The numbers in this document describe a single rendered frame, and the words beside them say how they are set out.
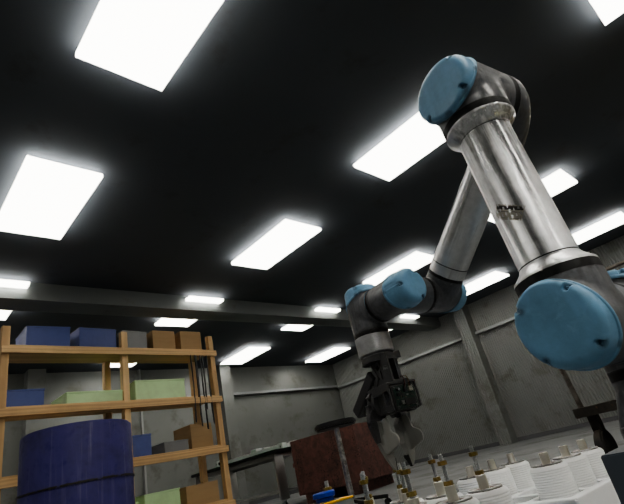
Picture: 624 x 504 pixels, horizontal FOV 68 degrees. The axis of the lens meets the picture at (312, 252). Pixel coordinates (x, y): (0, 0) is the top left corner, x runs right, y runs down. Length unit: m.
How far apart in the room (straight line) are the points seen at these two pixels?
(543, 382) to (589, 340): 10.75
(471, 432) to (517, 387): 1.60
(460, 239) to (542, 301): 0.34
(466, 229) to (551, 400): 10.48
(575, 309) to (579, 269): 0.06
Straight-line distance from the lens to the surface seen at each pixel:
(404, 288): 0.90
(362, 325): 0.98
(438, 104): 0.83
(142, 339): 6.78
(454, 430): 12.48
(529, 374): 11.49
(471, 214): 0.96
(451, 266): 0.99
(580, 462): 1.52
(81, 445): 2.88
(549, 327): 0.67
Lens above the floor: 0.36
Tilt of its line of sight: 25 degrees up
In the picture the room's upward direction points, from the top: 14 degrees counter-clockwise
